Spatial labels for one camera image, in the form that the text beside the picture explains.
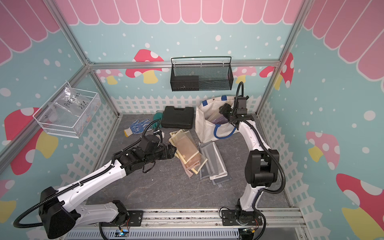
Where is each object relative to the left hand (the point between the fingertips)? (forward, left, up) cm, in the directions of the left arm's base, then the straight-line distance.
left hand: (170, 151), depth 78 cm
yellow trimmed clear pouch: (+3, -18, -16) cm, 24 cm away
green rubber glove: (+32, +16, -17) cm, 40 cm away
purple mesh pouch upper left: (+17, -27, +6) cm, 33 cm away
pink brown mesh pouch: (0, -11, -15) cm, 19 cm away
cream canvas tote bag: (+18, -23, +1) cm, 29 cm away
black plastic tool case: (+37, +1, -15) cm, 40 cm away
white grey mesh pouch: (-1, -23, -15) cm, 28 cm away
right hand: (+26, -29, +7) cm, 40 cm away
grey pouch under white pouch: (-9, -28, -18) cm, 34 cm away
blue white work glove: (+32, +31, -19) cm, 48 cm away
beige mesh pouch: (+19, -3, -16) cm, 25 cm away
